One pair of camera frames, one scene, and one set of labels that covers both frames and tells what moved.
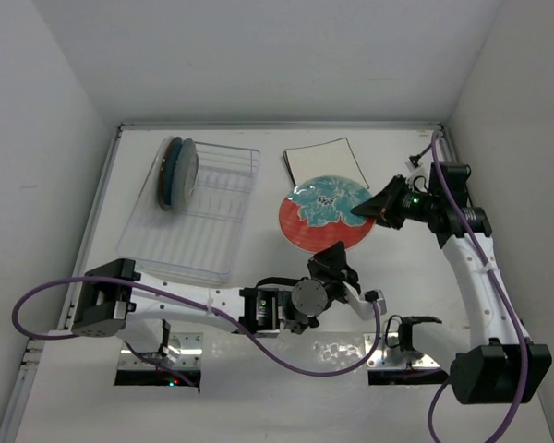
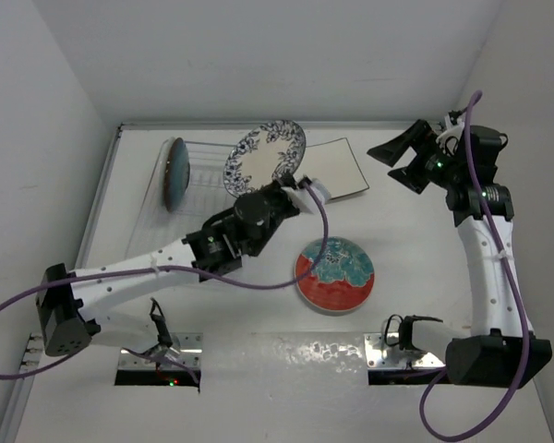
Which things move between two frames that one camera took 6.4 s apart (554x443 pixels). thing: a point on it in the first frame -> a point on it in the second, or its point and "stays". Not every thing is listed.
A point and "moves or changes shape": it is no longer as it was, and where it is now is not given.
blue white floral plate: (185, 175) -> (270, 151)
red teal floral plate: (317, 213) moves or changes shape
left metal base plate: (186, 346) stays
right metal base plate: (388, 353) stays
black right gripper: (384, 206) -> (391, 151)
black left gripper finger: (330, 264) -> (289, 180)
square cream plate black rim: (324, 159) stays
